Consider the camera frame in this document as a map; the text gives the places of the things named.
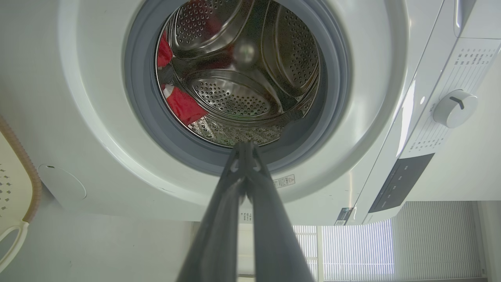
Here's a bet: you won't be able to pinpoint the red garment with white stripe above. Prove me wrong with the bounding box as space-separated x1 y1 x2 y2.
157 30 209 126

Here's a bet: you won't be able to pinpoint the white window blinds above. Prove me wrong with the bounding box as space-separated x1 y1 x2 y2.
293 201 483 282

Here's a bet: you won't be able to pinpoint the cream perforated laundry basket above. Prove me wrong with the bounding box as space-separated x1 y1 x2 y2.
0 115 42 275

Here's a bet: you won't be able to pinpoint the stainless steel washing machine drum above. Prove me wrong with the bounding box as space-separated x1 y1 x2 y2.
156 0 321 148

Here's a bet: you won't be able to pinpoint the grey warning sticker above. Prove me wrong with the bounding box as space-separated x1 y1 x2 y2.
273 175 296 189

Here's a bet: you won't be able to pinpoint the white round control knob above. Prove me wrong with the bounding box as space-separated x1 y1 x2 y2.
433 89 478 129

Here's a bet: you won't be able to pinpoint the black label sticker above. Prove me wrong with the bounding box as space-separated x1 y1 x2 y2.
334 207 355 226

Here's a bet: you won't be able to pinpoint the grey rubber door gasket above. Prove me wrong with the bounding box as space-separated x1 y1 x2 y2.
124 0 351 177

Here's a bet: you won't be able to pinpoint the round white filter cover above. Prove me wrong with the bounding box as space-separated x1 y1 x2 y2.
38 164 87 201

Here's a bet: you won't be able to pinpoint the white front-load washing machine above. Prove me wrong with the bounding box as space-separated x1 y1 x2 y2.
0 0 501 226

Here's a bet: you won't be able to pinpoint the white detergent drawer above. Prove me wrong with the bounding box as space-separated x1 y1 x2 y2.
453 0 501 39

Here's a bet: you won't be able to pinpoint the black washing machine control panel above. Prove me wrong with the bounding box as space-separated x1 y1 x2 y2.
368 153 435 214

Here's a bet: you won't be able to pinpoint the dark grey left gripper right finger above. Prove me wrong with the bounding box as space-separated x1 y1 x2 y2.
247 142 316 282

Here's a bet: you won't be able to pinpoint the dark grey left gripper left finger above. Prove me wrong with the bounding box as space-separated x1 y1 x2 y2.
176 142 248 282

